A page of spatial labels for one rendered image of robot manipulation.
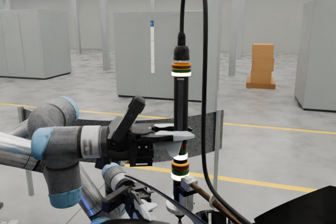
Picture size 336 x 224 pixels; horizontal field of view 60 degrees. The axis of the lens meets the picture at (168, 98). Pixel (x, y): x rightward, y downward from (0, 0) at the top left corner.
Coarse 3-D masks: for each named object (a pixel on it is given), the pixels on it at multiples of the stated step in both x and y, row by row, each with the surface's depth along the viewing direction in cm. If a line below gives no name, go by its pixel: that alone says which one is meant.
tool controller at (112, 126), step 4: (116, 116) 157; (120, 116) 158; (112, 120) 150; (116, 120) 151; (112, 124) 145; (116, 124) 146; (112, 128) 140; (112, 132) 136; (96, 160) 137; (100, 160) 137; (124, 160) 144; (96, 164) 138; (100, 164) 138; (104, 164) 138; (120, 164) 140; (124, 164) 142; (100, 168) 138
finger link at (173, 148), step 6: (156, 132) 66; (162, 132) 66; (168, 132) 66; (174, 132) 66; (180, 132) 66; (186, 132) 67; (174, 138) 65; (180, 138) 65; (186, 138) 66; (156, 144) 66; (162, 144) 66; (168, 144) 66; (174, 144) 66; (180, 144) 66; (168, 150) 67; (174, 150) 67; (174, 156) 67
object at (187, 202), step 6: (180, 180) 69; (186, 180) 68; (192, 180) 68; (180, 186) 69; (186, 186) 67; (180, 192) 69; (186, 192) 68; (192, 192) 68; (180, 198) 70; (186, 198) 70; (192, 198) 71; (168, 204) 73; (186, 204) 70; (192, 204) 71; (168, 210) 72; (174, 210) 71; (180, 210) 71
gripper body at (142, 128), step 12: (108, 132) 69; (132, 132) 65; (144, 132) 65; (108, 144) 67; (120, 144) 67; (132, 144) 65; (144, 144) 66; (108, 156) 67; (120, 156) 67; (132, 156) 66; (144, 156) 67
